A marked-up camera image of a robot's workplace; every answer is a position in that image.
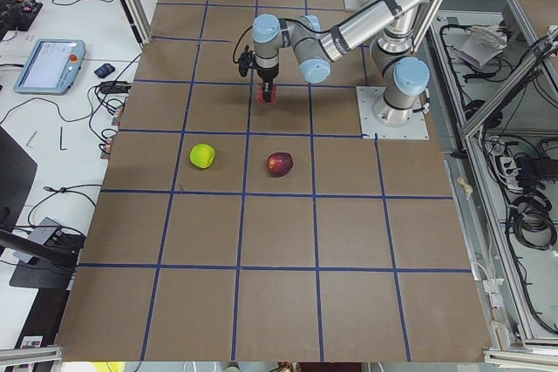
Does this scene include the grey usb hub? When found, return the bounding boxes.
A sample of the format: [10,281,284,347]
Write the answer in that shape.
[27,217,63,246]

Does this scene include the dark red apple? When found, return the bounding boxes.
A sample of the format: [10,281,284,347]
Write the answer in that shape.
[267,152,294,178]

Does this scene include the black monitor stand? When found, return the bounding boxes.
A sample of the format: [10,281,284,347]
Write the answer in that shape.
[1,131,85,289]

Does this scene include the white power strip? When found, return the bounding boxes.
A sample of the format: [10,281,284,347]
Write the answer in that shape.
[487,143,521,190]

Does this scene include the silver allen key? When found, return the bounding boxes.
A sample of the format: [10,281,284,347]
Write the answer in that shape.
[25,131,38,147]

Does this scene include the near blue teach pendant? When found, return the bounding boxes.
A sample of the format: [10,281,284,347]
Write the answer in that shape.
[13,39,86,96]

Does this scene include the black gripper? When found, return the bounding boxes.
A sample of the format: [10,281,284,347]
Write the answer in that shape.
[256,65,279,103]

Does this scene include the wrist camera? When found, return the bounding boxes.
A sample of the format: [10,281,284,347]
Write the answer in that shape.
[238,45,255,78]

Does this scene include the dark blue small pouch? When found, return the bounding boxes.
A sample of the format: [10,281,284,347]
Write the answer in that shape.
[94,63,115,78]

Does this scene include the black allen key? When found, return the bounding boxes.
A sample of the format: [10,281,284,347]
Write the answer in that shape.
[59,126,68,152]

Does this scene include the black circuit board box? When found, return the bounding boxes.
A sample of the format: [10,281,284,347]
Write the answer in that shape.
[1,0,43,37]

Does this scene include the light red striped apple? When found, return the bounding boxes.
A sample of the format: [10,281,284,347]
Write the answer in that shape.
[256,85,276,104]

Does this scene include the green apple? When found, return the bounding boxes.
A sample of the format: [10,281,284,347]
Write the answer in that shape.
[188,143,216,169]

